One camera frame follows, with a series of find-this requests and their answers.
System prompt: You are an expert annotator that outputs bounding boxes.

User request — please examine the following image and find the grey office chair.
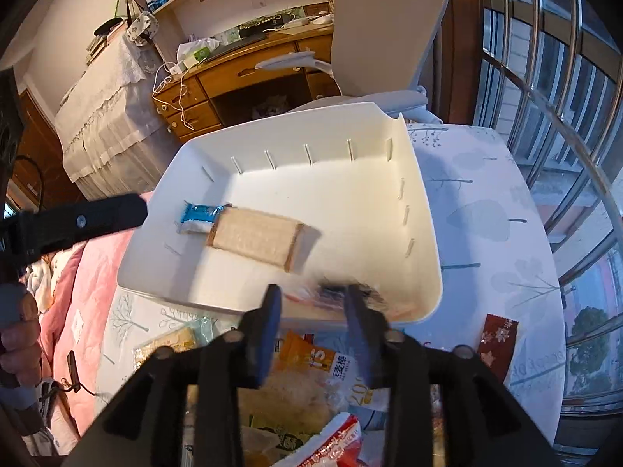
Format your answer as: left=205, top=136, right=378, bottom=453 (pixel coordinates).
left=255, top=0, right=451, bottom=125

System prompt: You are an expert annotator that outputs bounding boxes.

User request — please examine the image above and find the black flat object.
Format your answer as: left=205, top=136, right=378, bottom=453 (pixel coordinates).
left=94, top=18, right=127, bottom=37

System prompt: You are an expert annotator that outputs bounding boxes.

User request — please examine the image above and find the pink printed blanket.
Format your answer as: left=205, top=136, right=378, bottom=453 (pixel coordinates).
left=22, top=192, right=161, bottom=453

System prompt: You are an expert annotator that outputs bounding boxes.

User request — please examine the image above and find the small clear snack packet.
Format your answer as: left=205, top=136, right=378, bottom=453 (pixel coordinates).
left=282, top=279, right=390, bottom=314

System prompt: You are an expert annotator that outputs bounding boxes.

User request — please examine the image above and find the wooden cabinet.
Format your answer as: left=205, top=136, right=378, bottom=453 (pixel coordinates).
left=10, top=88, right=66, bottom=205

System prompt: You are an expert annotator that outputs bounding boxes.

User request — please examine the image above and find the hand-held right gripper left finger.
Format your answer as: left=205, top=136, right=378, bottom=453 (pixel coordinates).
left=61, top=283, right=284, bottom=467

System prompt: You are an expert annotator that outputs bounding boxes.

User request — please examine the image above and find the brown sandwich biscuit packet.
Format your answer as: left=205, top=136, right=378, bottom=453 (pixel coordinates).
left=205, top=207, right=322, bottom=273

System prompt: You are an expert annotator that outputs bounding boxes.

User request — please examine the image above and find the wooden desk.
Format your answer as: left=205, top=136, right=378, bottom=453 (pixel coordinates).
left=153, top=24, right=341, bottom=144

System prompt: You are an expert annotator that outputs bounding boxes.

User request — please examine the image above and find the white plastic bin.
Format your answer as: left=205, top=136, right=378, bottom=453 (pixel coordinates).
left=117, top=101, right=443, bottom=328

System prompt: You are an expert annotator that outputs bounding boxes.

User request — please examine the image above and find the dark laptop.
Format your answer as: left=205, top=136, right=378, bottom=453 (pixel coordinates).
left=207, top=33, right=268, bottom=56

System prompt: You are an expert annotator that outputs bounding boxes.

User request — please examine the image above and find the yellow printed snack packet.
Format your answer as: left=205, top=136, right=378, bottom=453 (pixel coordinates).
left=241, top=413, right=312, bottom=467

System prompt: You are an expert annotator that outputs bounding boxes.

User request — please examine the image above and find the red white snack packet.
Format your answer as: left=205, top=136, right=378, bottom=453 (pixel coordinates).
left=282, top=413, right=365, bottom=467

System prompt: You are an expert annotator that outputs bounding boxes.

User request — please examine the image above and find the pale cracker packet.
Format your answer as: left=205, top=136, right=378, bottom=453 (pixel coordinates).
left=132, top=318, right=215, bottom=368

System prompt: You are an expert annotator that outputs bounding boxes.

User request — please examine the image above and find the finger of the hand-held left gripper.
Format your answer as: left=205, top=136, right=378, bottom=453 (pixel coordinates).
left=19, top=193, right=149, bottom=264

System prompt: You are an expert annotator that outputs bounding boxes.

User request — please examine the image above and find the orange white snack packet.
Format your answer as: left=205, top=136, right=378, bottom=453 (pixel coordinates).
left=275, top=331, right=390, bottom=407

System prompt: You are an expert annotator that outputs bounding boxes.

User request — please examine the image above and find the dark red snack packet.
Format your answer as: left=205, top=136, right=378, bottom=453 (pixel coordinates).
left=477, top=314, right=519, bottom=383

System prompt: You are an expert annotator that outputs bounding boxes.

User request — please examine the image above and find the blue snack packet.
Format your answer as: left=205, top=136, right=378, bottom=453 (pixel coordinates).
left=176, top=201, right=234, bottom=235

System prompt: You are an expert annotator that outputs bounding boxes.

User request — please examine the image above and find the person's left hand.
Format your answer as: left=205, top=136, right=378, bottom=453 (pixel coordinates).
left=0, top=318, right=42, bottom=388

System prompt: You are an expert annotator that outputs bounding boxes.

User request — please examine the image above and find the clear crumbly cake packet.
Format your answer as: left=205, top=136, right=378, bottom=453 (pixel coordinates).
left=238, top=370, right=351, bottom=436

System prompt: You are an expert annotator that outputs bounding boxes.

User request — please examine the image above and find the white lace cloth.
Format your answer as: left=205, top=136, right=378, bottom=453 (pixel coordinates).
left=53, top=34, right=171, bottom=200

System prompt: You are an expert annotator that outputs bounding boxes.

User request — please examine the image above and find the white charging cable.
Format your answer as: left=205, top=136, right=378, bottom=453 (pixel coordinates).
left=152, top=61, right=195, bottom=130

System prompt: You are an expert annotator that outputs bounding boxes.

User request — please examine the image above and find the floral fabric bag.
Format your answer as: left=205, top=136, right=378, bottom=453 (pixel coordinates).
left=127, top=11, right=161, bottom=47

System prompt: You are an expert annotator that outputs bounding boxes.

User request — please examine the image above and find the window with metal railing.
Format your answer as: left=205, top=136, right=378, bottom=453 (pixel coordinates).
left=474, top=0, right=623, bottom=419

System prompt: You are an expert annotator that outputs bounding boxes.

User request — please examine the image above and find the wooden desk shelf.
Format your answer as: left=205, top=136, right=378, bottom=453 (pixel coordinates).
left=117, top=0, right=341, bottom=44

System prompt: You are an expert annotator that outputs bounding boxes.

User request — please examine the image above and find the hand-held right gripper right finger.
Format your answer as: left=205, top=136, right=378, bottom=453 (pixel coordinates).
left=345, top=283, right=558, bottom=467

